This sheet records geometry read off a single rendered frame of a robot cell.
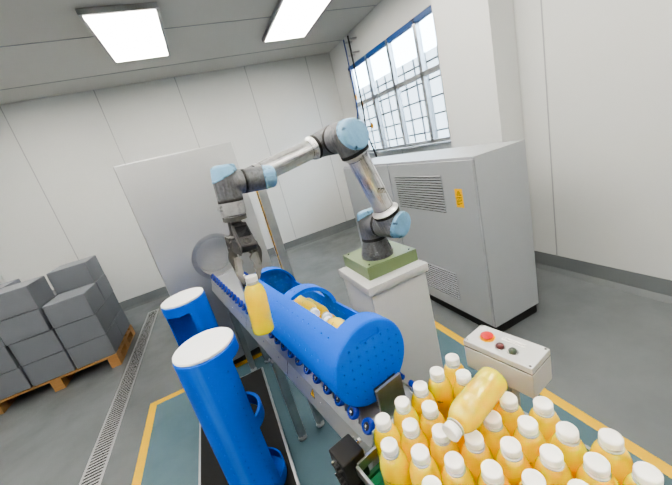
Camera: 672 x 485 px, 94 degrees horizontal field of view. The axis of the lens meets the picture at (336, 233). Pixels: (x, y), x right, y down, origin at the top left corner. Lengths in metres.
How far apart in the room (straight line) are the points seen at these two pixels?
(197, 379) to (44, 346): 3.19
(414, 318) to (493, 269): 1.22
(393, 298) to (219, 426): 0.98
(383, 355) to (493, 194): 1.71
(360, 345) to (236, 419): 0.89
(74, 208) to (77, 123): 1.28
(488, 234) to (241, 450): 2.03
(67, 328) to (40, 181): 2.67
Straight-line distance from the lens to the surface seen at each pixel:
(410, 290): 1.50
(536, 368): 1.03
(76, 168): 6.28
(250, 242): 0.92
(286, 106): 6.35
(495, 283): 2.72
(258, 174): 1.00
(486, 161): 2.46
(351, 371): 1.02
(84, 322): 4.46
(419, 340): 1.64
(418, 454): 0.85
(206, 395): 1.64
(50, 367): 4.74
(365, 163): 1.22
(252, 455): 1.88
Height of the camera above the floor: 1.76
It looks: 16 degrees down
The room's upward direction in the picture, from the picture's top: 15 degrees counter-clockwise
